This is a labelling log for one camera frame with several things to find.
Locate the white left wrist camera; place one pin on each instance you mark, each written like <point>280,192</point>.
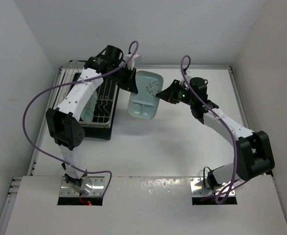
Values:
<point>135,58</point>

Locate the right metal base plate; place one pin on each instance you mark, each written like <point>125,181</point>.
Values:
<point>200,188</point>

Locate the light green plate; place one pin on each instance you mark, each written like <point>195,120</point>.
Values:
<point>88,111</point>
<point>144,104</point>

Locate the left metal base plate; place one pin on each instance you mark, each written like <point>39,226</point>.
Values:
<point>90,187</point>

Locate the metal base plate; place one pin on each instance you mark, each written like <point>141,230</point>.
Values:
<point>90,187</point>
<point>200,188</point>

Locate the black drain tray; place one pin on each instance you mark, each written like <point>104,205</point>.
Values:
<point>106,96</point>

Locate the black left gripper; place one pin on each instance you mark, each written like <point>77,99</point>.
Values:
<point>129,83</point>

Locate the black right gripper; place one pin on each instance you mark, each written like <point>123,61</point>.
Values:
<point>169,94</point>

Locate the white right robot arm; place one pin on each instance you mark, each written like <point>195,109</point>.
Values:
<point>253,152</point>

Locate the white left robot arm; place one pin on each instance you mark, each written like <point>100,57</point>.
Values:
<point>63,121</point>

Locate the white wire dish rack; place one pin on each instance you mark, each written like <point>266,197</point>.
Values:
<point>70,72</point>

